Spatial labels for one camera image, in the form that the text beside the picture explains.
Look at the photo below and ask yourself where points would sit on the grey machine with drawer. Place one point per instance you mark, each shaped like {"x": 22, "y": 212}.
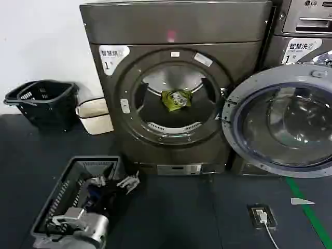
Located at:
{"x": 306, "y": 15}

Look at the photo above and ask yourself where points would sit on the black floor socket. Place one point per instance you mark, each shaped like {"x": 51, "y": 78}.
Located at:
{"x": 252, "y": 220}

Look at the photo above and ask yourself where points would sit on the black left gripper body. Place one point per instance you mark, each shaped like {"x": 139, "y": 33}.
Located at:
{"x": 114, "y": 201}

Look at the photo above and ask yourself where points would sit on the black plastic basket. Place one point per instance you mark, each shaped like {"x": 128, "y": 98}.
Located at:
{"x": 57, "y": 109}
{"x": 18, "y": 99}

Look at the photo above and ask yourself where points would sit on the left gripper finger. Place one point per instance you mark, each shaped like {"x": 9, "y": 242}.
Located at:
{"x": 96, "y": 180}
{"x": 128, "y": 182}

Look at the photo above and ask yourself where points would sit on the beige fabric bag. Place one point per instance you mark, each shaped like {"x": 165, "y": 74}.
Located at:
{"x": 96, "y": 116}

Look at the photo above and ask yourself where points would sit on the dark garment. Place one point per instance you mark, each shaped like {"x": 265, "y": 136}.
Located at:
{"x": 94, "y": 195}

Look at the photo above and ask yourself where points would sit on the green printed garment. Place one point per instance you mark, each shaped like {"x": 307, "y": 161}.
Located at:
{"x": 177, "y": 100}

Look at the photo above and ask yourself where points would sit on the white dryer number sticker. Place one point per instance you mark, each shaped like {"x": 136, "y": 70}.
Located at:
{"x": 112, "y": 58}

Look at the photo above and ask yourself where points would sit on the white plug adapter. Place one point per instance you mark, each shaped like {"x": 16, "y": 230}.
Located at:
{"x": 261, "y": 215}

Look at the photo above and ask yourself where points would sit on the grey dryer with round opening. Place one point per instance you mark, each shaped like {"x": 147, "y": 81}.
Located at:
{"x": 181, "y": 28}

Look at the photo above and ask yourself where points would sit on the white tape scrap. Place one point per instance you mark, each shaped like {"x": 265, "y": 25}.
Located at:
{"x": 301, "y": 201}

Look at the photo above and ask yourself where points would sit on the grey plastic laundry basket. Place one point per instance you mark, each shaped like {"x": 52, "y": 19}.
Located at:
{"x": 62, "y": 186}

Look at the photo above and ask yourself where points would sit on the grey washer with white label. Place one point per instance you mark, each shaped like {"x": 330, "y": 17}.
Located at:
{"x": 280, "y": 46}

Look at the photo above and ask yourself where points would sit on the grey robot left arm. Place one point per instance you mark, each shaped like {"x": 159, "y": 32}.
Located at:
{"x": 77, "y": 233}

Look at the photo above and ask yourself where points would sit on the round glass dryer door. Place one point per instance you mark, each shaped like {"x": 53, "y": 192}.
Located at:
{"x": 280, "y": 122}

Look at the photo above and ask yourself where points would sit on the green floor tape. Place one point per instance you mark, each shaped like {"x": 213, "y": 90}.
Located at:
{"x": 304, "y": 205}

